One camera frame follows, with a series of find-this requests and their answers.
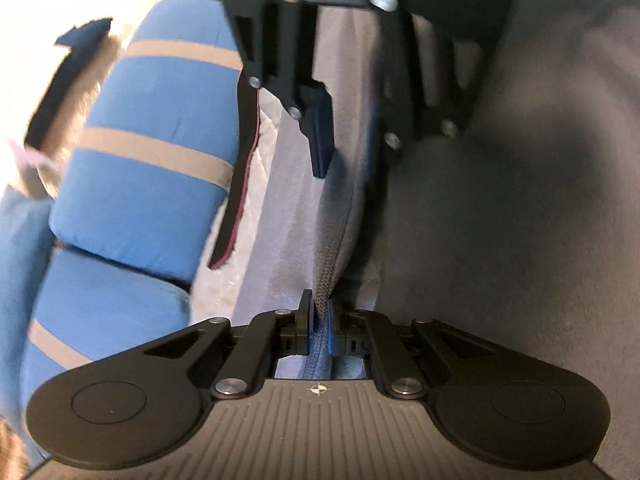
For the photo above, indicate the right blue striped pillow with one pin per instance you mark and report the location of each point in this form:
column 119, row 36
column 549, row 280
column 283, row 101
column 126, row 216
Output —
column 155, row 159

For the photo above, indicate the left blue striped pillow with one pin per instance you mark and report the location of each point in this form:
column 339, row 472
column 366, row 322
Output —
column 62, row 308

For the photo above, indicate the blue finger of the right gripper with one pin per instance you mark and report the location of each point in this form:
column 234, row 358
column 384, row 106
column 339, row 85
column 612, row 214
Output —
column 305, row 99
column 397, row 54

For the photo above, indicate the grey-blue fleece jacket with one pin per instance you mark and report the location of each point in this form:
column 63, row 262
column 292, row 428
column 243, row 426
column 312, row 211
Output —
column 523, row 231

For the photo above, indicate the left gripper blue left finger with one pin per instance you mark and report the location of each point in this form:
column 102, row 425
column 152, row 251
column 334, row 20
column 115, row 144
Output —
column 256, row 348

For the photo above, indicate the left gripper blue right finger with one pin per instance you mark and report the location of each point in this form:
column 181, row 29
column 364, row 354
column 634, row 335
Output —
column 371, row 336

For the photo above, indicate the blue striped pillow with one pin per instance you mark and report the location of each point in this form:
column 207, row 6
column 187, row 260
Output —
column 62, row 308
column 155, row 159

